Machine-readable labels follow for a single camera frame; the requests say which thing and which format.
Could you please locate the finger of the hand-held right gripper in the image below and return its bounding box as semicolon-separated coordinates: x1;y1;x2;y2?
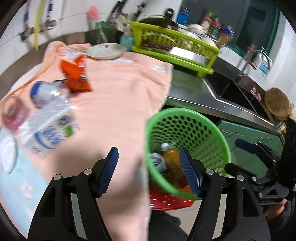
235;138;263;155
225;162;258;184

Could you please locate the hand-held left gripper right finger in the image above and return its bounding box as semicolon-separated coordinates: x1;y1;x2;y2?
179;148;271;241

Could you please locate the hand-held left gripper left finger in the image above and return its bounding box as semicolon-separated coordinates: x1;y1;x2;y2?
27;146;119;241

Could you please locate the plastic bottle with red label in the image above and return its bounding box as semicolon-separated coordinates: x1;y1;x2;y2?
161;142;185;186

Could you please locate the white paper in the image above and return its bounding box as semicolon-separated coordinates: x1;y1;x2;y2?
150;152;167;173

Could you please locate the green plastic basket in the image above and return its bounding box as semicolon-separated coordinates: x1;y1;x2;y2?
144;107;232;201

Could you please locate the white milk carton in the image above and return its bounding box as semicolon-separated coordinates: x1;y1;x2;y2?
20;105;80;160

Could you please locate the white plastic lid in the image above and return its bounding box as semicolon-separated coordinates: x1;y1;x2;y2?
0;136;18;174

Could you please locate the blue drink can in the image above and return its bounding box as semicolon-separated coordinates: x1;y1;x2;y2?
30;81;71;109

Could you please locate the orange snack packet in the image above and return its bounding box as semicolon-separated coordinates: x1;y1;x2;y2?
60;56;92;93

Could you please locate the pink printed plastic cup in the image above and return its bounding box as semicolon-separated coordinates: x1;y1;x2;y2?
1;95;28;132

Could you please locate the person's right forearm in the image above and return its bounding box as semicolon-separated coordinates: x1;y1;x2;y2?
266;202;288;224

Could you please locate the red plastic stool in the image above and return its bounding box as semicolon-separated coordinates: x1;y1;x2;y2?
149;189;196;210

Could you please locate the round wooden board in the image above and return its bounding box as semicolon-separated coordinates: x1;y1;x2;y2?
264;88;290;120

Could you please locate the steel sink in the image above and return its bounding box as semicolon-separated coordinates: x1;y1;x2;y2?
203;70;278;126

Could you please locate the peach printed towel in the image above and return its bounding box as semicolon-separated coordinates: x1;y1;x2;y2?
0;40;174;241

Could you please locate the dish soap bottle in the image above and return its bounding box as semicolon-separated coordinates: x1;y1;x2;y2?
257;52;271;77

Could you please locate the metal faucet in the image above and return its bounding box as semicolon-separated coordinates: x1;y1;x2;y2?
240;47;272;75

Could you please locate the white bowl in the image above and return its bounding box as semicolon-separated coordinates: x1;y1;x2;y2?
201;36;219;48
187;24;206;35

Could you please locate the bundle of chopsticks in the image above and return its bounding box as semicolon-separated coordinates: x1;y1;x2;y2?
216;25;233;47

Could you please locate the white plate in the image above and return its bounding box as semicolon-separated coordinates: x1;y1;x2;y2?
87;43;127;61

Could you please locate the teal soap bottle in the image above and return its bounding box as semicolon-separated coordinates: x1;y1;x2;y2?
120;30;134;51

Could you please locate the green glass jar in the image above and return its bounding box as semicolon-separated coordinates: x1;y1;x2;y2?
95;21;116;44

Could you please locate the blue lidded jar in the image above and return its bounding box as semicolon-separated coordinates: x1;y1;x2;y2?
177;7;190;24

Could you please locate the green dish rack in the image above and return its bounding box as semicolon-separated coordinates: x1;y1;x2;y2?
127;21;222;78

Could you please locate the pan lid with black knob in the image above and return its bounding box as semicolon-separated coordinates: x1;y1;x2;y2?
139;8;179;30

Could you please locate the metal water valve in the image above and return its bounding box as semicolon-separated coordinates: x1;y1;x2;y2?
20;21;57;41

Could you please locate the cleaver with wooden handle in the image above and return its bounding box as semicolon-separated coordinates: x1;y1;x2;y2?
142;40;211;65

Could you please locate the yellow hose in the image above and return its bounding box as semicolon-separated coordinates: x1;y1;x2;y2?
34;0;44;50

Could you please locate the black-handled kitchen knife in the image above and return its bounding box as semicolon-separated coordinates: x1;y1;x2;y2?
111;0;127;19
136;2;147;16

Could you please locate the braided metal hose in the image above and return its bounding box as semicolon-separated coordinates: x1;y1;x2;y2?
23;0;31;35
45;0;52;26

